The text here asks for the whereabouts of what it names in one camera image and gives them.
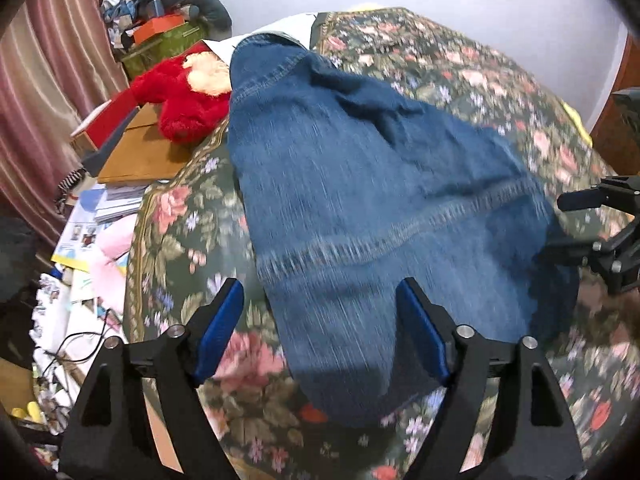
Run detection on red plush toy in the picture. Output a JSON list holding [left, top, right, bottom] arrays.
[[129, 42, 233, 146]]

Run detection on scattered printed papers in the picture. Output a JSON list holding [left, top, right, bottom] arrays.
[[30, 270, 126, 411]]

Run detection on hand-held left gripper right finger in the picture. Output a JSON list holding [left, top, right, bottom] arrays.
[[395, 276, 586, 480]]

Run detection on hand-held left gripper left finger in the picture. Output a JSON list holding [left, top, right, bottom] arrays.
[[57, 277, 246, 480]]

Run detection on pink cloth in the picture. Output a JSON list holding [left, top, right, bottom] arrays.
[[90, 212, 138, 313]]

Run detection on floral bedspread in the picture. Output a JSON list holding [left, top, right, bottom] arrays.
[[122, 7, 636, 480]]

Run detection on stack of magazines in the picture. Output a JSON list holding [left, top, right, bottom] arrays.
[[50, 180, 146, 271]]

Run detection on black cable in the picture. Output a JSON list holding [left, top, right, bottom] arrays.
[[40, 307, 123, 386]]

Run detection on brown cardboard box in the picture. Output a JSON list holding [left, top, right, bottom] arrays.
[[97, 102, 203, 185]]

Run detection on wooden door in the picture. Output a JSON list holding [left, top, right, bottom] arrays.
[[590, 35, 640, 176]]

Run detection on pile of clothes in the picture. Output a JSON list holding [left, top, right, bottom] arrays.
[[100, 0, 176, 36]]

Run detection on red box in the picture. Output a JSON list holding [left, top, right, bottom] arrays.
[[70, 92, 141, 153]]

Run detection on green box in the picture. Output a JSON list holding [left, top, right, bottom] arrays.
[[117, 19, 216, 80]]

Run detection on white cloth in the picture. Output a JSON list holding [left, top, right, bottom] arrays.
[[202, 12, 328, 61]]

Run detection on grey neck pillow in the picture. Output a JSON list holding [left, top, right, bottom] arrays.
[[167, 0, 233, 31]]

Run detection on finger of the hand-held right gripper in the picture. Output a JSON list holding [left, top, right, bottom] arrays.
[[556, 175, 640, 212], [537, 215, 640, 296]]

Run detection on yellow cloth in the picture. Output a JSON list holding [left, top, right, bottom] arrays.
[[562, 101, 594, 147]]

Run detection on pink striped curtain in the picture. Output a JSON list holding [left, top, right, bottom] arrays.
[[0, 0, 131, 246]]

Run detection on blue denim jacket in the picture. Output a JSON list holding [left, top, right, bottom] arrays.
[[227, 32, 581, 428]]

